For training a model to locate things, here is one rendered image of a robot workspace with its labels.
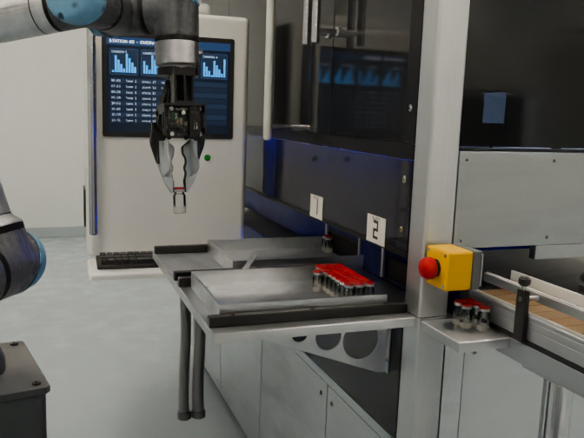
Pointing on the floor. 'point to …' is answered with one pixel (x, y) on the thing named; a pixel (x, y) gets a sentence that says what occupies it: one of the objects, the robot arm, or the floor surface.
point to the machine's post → (432, 208)
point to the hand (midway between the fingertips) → (178, 184)
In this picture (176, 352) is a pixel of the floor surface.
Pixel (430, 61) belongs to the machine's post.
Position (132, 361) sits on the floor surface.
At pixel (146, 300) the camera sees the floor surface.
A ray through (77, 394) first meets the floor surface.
